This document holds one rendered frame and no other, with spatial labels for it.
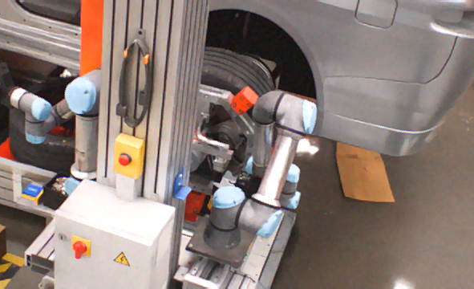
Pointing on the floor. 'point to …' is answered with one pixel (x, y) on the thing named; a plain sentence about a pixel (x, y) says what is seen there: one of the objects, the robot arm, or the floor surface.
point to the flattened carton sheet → (362, 174)
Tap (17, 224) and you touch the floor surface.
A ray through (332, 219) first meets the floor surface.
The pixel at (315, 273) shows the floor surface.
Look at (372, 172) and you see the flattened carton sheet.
